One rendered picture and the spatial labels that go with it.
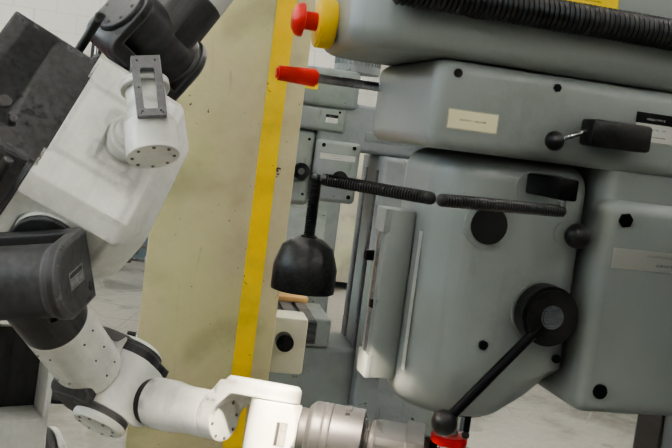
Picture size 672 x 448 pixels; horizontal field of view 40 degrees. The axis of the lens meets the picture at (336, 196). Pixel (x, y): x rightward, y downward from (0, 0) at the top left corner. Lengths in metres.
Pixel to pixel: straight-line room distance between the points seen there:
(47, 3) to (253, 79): 7.43
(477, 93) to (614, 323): 0.32
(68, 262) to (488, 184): 0.50
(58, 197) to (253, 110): 1.68
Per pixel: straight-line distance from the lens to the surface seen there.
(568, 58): 1.07
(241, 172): 2.82
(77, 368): 1.27
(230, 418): 1.30
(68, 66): 1.28
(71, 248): 1.15
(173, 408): 1.30
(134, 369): 1.35
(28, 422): 1.60
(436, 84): 1.02
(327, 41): 1.08
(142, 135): 1.14
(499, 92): 1.04
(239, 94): 2.82
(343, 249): 9.58
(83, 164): 1.22
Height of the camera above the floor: 1.63
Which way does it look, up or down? 4 degrees down
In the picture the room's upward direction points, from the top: 7 degrees clockwise
